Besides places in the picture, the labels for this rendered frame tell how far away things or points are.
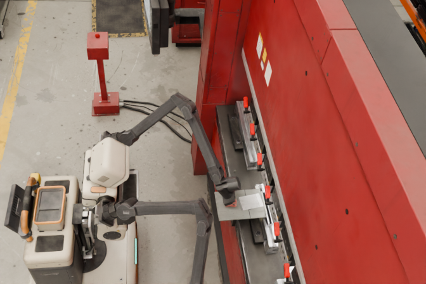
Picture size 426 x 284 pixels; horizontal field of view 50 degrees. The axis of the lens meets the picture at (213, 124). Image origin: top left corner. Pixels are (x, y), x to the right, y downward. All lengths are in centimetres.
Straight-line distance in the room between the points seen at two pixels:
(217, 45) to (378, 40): 138
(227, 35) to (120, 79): 201
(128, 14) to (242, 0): 284
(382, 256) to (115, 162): 134
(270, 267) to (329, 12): 146
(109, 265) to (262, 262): 108
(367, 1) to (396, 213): 81
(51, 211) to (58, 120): 170
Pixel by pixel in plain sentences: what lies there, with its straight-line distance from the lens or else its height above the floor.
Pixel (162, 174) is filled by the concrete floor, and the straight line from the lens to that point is 383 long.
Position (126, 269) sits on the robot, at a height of 28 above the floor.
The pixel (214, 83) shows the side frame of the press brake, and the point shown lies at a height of 109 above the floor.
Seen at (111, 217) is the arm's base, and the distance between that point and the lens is 227.
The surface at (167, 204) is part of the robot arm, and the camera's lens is 213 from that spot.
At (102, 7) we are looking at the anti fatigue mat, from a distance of 540.
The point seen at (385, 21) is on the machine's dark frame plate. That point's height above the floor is 230.
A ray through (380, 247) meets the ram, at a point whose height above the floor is 206.
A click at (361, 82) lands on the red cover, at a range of 141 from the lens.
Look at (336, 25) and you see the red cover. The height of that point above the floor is 230.
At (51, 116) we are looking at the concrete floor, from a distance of 431.
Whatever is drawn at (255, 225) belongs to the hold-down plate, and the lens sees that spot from 263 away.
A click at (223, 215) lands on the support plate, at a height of 100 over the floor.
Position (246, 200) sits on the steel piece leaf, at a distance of 259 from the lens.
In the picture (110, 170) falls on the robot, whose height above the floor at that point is 137.
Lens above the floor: 320
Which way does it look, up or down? 50 degrees down
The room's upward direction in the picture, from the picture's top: 9 degrees clockwise
